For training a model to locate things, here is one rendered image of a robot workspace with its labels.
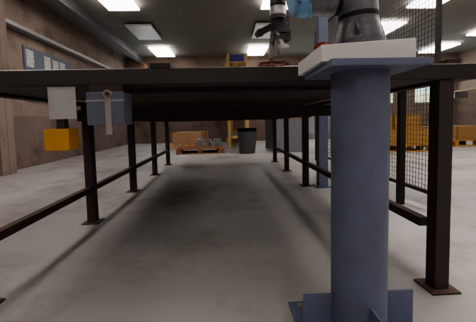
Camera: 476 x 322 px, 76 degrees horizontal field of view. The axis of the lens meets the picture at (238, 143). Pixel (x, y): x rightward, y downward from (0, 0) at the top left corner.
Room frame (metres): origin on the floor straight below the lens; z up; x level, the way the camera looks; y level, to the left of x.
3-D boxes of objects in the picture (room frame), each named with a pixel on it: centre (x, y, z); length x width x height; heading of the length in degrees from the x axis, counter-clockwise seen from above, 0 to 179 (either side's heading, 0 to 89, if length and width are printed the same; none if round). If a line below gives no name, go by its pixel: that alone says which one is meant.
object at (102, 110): (1.15, 0.48, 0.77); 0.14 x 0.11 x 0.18; 93
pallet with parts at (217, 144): (7.22, 0.91, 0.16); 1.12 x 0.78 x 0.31; 100
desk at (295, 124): (7.44, -1.12, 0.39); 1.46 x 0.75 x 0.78; 3
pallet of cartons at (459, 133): (7.54, -5.11, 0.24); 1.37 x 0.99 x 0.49; 93
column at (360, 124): (0.94, -0.38, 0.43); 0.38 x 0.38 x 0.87; 2
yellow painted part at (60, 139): (1.14, 0.66, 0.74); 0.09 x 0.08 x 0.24; 93
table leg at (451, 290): (1.22, -0.82, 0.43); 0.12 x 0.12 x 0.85; 3
